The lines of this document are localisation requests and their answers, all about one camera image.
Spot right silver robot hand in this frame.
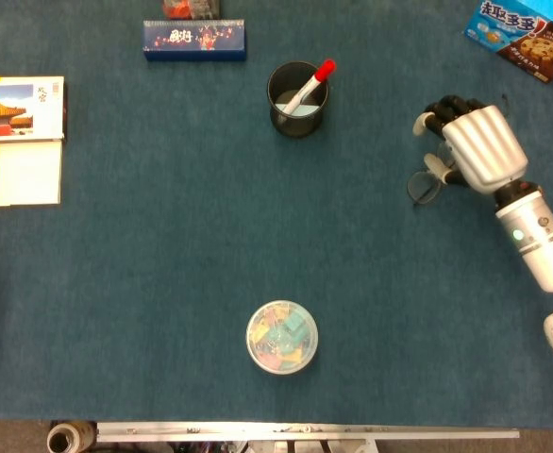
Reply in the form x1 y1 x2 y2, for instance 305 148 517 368
412 95 528 194

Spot thin-framed eyeglasses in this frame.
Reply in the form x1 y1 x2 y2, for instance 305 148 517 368
407 93 511 208

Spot blue cookie box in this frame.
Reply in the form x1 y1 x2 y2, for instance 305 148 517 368
461 0 553 84

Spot red capped white marker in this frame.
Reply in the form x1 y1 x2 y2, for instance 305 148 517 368
281 59 338 116

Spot brown tape roll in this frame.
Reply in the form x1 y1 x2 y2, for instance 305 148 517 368
46 421 99 453

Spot blue felt table cover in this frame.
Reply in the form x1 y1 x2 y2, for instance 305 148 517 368
0 0 553 425

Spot black mesh pen holder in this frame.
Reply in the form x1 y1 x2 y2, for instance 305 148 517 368
266 60 329 139

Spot round clear clip container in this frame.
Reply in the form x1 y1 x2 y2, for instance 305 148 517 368
245 299 319 377

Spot long dark blue box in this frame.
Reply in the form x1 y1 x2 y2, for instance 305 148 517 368
142 18 247 62

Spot red item behind box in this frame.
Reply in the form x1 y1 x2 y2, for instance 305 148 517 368
161 0 222 21

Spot aluminium table edge rail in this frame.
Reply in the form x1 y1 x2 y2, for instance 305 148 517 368
95 421 521 445

